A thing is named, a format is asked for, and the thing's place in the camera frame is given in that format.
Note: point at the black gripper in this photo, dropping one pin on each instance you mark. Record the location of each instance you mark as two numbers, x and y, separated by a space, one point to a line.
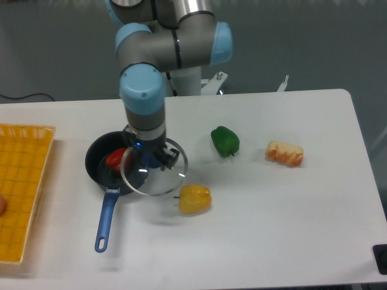
156 147

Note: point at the glass pot lid blue knob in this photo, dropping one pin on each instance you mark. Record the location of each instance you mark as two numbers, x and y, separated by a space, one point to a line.
143 175

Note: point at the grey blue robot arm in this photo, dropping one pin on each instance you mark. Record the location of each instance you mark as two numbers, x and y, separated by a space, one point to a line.
157 37

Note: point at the red bell pepper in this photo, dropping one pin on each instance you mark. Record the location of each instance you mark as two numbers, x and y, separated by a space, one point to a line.
113 161

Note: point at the yellow bell pepper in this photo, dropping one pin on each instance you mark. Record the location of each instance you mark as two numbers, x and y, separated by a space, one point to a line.
194 199

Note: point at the green bell pepper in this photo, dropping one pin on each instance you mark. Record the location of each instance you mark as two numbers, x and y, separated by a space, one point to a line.
225 141

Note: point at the yellow woven basket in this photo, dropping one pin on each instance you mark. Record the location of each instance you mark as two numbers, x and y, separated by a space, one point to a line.
24 154

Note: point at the orange white bread piece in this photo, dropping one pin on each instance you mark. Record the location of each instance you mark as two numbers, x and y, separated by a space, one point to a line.
285 153

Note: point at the black table corner device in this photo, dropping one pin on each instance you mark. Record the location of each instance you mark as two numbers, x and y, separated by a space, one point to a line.
380 254

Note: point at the dark pot blue handle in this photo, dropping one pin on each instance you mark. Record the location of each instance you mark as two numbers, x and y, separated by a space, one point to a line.
109 181

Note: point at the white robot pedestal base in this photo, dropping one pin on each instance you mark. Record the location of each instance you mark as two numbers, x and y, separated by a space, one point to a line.
188 82

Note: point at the white table bracket right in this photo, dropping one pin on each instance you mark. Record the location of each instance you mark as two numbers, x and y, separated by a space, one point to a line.
283 85

